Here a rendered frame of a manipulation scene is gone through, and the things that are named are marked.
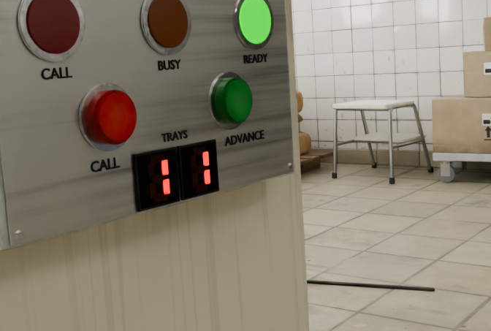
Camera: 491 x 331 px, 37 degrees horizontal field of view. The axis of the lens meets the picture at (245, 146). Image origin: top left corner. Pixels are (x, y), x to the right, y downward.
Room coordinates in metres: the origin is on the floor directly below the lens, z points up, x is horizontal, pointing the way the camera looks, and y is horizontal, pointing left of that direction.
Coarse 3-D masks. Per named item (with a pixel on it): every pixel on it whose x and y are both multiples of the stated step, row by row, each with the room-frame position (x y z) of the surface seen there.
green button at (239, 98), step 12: (228, 84) 0.48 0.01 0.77; (240, 84) 0.48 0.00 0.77; (216, 96) 0.47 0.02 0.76; (228, 96) 0.47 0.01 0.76; (240, 96) 0.48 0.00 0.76; (216, 108) 0.47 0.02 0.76; (228, 108) 0.47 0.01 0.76; (240, 108) 0.48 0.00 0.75; (228, 120) 0.47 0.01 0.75; (240, 120) 0.48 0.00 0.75
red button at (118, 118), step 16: (96, 96) 0.40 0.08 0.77; (112, 96) 0.40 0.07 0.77; (128, 96) 0.41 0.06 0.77; (96, 112) 0.40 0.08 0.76; (112, 112) 0.40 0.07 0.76; (128, 112) 0.41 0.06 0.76; (96, 128) 0.40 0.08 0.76; (112, 128) 0.40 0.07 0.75; (128, 128) 0.41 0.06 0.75; (112, 144) 0.40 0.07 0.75
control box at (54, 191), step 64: (0, 0) 0.37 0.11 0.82; (128, 0) 0.43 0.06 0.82; (192, 0) 0.47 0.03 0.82; (0, 64) 0.37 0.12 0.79; (64, 64) 0.39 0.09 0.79; (128, 64) 0.43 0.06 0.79; (192, 64) 0.46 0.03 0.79; (256, 64) 0.51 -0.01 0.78; (0, 128) 0.36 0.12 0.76; (64, 128) 0.39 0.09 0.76; (192, 128) 0.46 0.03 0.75; (256, 128) 0.51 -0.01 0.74; (0, 192) 0.36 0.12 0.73; (64, 192) 0.39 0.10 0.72; (128, 192) 0.42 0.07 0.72; (192, 192) 0.45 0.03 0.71
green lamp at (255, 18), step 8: (248, 0) 0.50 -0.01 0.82; (256, 0) 0.51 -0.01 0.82; (248, 8) 0.50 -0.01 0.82; (256, 8) 0.51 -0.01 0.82; (264, 8) 0.51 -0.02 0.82; (240, 16) 0.50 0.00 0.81; (248, 16) 0.50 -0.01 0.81; (256, 16) 0.51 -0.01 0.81; (264, 16) 0.51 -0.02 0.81; (240, 24) 0.50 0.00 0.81; (248, 24) 0.50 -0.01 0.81; (256, 24) 0.51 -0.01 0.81; (264, 24) 0.51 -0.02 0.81; (248, 32) 0.50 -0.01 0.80; (256, 32) 0.51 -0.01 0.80; (264, 32) 0.51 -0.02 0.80; (256, 40) 0.51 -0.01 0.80
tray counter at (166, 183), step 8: (152, 160) 0.43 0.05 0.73; (160, 160) 0.44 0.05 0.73; (152, 168) 0.43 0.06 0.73; (152, 176) 0.43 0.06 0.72; (160, 176) 0.43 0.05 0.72; (152, 184) 0.43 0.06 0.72; (168, 184) 0.44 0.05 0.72; (152, 192) 0.43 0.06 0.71; (168, 192) 0.44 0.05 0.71; (160, 200) 0.43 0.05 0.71
